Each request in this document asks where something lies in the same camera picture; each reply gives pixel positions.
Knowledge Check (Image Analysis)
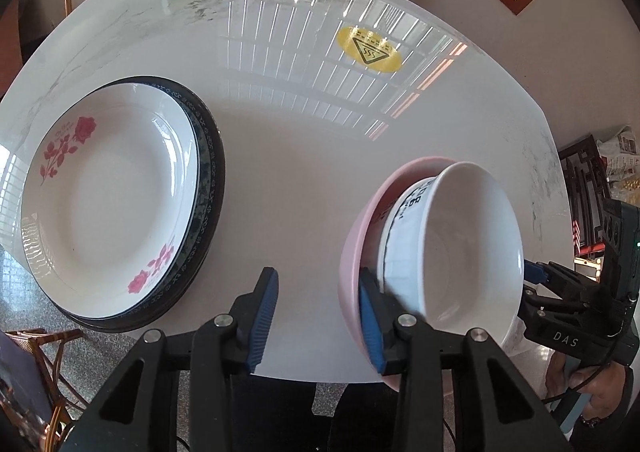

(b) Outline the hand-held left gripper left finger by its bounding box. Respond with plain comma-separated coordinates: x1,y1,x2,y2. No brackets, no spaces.
60,267,279,452

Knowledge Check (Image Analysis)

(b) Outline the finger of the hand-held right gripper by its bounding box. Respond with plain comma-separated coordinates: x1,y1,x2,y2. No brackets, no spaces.
522,259,617,303
520,287,593,317

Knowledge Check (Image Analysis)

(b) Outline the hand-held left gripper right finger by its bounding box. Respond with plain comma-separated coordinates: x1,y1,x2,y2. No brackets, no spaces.
357,268,576,452

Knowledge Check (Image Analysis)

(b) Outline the pink bowl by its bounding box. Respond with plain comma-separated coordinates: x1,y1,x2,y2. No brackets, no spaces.
339,156,506,393

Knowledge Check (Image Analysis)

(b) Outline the white bowl with rabbit print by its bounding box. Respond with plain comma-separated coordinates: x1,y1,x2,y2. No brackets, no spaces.
377,161,525,367

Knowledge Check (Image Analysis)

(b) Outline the blue patterned plate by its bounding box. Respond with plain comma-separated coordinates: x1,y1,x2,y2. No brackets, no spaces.
60,76,226,333

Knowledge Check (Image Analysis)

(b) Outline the white plate with red roses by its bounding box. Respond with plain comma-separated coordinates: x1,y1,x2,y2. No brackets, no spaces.
20,80,203,319

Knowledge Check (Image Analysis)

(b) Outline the person's right hand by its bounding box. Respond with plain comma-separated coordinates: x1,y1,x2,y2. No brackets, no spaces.
545,354,633,430

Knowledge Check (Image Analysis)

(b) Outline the dark carved wooden furniture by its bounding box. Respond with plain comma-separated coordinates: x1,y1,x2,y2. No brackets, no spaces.
557,134,613,257

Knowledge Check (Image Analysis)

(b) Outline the crumpled newspaper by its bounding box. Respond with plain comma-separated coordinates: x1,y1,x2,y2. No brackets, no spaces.
597,124,640,183

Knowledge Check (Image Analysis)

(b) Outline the rattan chair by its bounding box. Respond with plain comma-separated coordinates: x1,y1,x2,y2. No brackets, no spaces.
0,328,86,452

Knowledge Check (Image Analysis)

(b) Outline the yellow round sticker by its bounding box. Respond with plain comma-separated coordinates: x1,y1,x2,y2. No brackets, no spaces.
336,25,403,72

